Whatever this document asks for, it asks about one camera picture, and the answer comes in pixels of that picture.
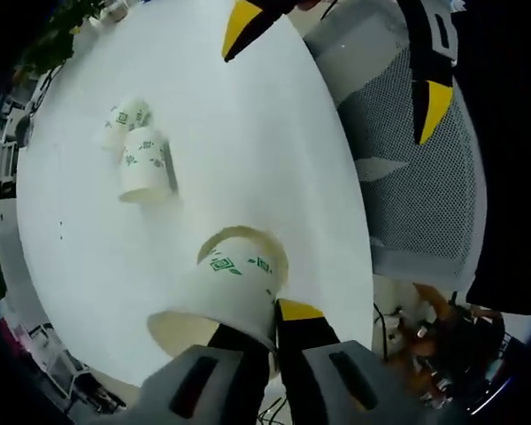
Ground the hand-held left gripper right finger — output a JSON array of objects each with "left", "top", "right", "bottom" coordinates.
[{"left": 274, "top": 297, "right": 452, "bottom": 425}]

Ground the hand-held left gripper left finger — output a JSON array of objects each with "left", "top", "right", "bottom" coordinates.
[{"left": 126, "top": 322, "right": 273, "bottom": 425}]

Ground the green printed paper cup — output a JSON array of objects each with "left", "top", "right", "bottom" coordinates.
[
  {"left": 196, "top": 224, "right": 292, "bottom": 303},
  {"left": 117, "top": 127, "right": 179, "bottom": 205},
  {"left": 146, "top": 241, "right": 281, "bottom": 384},
  {"left": 100, "top": 97, "right": 153, "bottom": 154}
]

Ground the person's black clothing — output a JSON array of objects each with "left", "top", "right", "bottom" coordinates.
[{"left": 450, "top": 0, "right": 531, "bottom": 318}]

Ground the grey mesh office chair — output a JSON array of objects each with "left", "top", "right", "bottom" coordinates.
[{"left": 303, "top": 8, "right": 479, "bottom": 284}]

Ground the green potted plant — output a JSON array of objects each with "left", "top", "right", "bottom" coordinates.
[{"left": 24, "top": 0, "right": 96, "bottom": 76}]

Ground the grey rounded object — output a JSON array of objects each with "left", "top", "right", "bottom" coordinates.
[{"left": 13, "top": 114, "right": 35, "bottom": 146}]

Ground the white storage shelving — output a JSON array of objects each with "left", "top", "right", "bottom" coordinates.
[{"left": 0, "top": 97, "right": 21, "bottom": 209}]

